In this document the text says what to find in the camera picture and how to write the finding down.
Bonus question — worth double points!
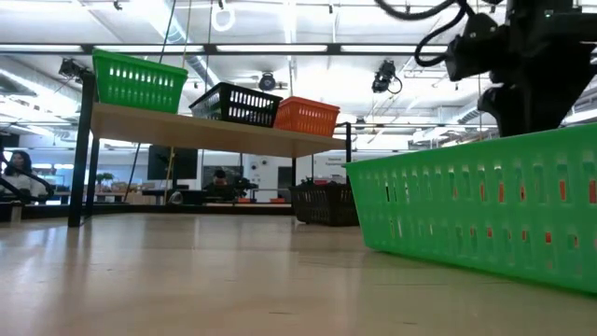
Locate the green plastic slotted basket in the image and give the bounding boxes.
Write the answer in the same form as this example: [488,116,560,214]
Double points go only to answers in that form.
[343,122,597,296]
[91,48,189,115]

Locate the black plastic slotted basket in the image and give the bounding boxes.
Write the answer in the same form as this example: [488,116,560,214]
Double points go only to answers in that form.
[288,180,360,229]
[187,81,284,129]

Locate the wooden shelf black legs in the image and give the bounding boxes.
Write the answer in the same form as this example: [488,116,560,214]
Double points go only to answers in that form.
[67,69,354,229]

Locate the overhead LED light bar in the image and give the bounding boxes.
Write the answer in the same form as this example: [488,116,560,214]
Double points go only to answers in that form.
[0,42,451,58]

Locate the black round ceiling device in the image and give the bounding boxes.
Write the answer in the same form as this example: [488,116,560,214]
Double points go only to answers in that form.
[257,71,278,92]

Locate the person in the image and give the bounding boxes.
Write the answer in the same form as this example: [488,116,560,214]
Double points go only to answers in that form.
[0,148,51,198]
[203,168,237,201]

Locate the black monitor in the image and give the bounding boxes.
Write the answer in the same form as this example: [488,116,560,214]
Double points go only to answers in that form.
[146,145,200,182]

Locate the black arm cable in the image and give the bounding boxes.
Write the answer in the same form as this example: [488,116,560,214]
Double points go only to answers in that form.
[372,0,471,68]

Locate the black overhead camera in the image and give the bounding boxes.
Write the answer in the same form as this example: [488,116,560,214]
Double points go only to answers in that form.
[370,59,404,95]

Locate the yellow hanging cable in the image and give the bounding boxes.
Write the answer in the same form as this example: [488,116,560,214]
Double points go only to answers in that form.
[163,0,193,203]

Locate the dark hanging cable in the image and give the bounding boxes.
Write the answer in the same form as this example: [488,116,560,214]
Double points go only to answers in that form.
[122,0,179,203]

